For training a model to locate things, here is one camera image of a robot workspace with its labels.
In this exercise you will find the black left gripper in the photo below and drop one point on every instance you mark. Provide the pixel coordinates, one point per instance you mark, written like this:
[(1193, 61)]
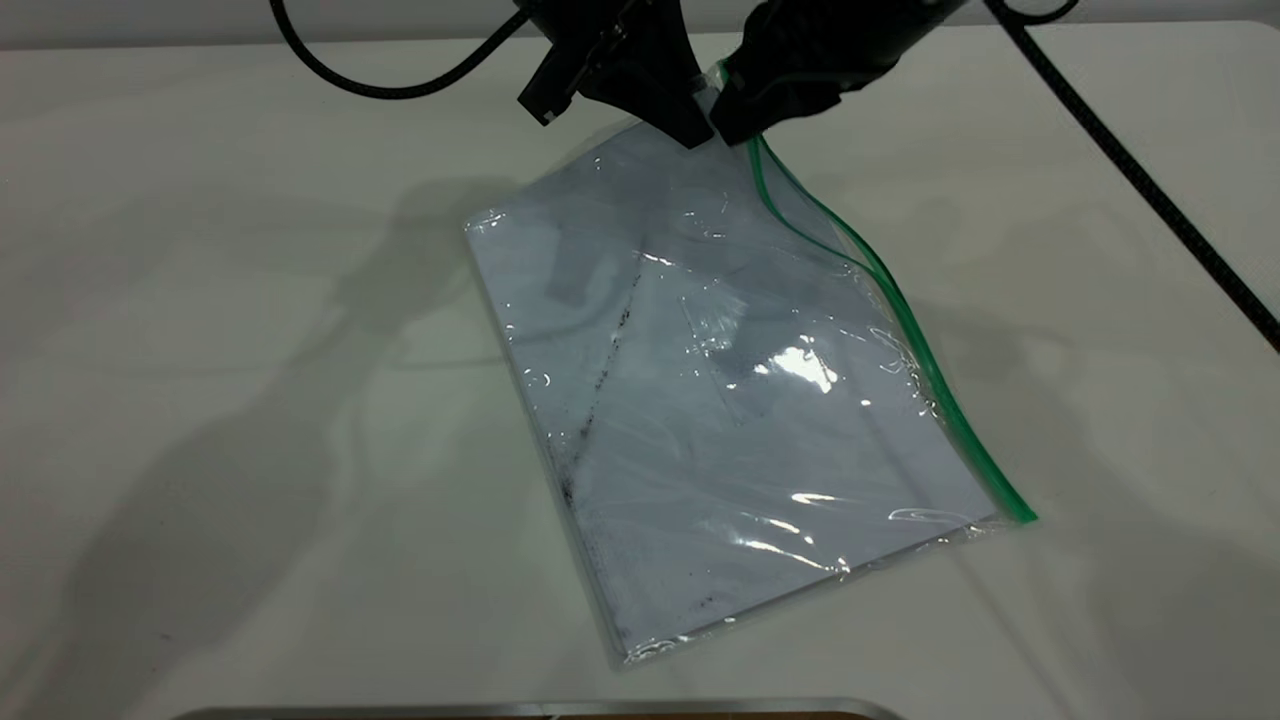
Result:
[(600, 45)]

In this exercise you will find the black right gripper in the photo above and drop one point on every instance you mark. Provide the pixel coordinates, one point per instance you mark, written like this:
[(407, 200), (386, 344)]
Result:
[(840, 40)]

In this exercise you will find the clear plastic zipper bag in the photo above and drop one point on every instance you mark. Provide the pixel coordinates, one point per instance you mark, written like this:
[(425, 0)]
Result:
[(740, 400)]

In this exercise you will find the white smudged paper sheet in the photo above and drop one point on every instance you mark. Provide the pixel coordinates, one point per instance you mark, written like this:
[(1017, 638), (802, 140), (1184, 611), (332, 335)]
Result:
[(740, 420)]

